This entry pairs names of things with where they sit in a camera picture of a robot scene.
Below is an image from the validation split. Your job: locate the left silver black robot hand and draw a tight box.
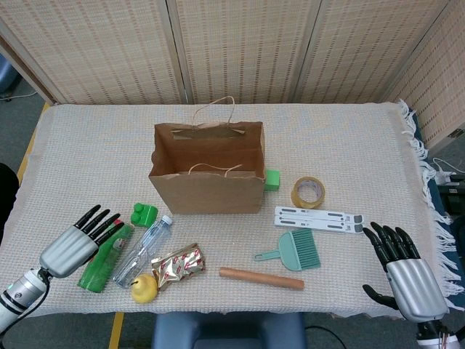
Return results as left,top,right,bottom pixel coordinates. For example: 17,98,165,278
38,204,125,280

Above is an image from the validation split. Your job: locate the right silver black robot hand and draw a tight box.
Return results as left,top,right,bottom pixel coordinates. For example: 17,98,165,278
362,221,449,324

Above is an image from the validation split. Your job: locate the green plastic bottle red cap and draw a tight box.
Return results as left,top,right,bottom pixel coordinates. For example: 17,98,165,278
77,213,134,293

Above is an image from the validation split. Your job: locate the clear plastic water bottle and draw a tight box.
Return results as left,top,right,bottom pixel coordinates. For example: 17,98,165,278
113,214,174,289

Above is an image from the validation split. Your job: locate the green toy building brick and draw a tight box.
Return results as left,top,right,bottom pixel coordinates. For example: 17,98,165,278
130,202,160,229

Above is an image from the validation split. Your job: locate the gold foil snack packet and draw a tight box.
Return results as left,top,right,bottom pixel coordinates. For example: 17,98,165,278
150,242,207,291

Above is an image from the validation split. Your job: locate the brown paper bag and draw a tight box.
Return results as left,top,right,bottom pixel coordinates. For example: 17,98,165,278
147,96,267,216

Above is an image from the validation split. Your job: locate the yellow pear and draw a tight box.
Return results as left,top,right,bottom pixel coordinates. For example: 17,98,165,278
130,274,160,305

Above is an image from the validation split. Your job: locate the dark blue table cover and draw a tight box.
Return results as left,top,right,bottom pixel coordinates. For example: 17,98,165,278
412,108,455,226

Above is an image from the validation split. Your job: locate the black box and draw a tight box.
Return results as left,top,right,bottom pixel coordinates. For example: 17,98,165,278
437,183,465,214

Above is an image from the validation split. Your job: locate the beige woven tablecloth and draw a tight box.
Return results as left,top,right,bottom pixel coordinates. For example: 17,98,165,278
0,98,457,319

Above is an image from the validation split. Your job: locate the white power strip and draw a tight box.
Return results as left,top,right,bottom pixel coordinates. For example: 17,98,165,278
432,158,462,185

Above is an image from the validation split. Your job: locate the teal hand brush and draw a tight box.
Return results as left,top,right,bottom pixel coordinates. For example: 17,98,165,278
291,228,321,270

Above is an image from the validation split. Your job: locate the white folding laptop stand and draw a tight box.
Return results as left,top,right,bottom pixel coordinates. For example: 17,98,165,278
272,206,365,236

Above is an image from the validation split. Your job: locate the teal dustpan brush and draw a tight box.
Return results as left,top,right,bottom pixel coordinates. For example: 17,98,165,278
253,228,321,272

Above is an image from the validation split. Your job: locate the clear packing tape roll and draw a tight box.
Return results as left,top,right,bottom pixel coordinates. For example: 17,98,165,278
290,176,326,209

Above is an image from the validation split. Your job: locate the wooden rolling pin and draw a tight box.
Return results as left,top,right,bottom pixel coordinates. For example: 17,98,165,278
219,267,305,291

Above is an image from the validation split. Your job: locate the green foam cube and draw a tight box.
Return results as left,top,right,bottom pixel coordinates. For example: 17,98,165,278
264,169,282,192

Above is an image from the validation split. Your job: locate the blue grey barrel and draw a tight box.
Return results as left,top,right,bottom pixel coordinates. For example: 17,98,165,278
0,54,19,96

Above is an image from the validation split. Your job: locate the woven folding screen panel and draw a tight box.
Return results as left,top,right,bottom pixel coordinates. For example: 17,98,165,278
294,0,453,105
387,0,465,150
0,0,182,106
169,0,323,105

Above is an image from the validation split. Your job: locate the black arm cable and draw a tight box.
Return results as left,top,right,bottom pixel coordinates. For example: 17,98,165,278
0,268,52,334

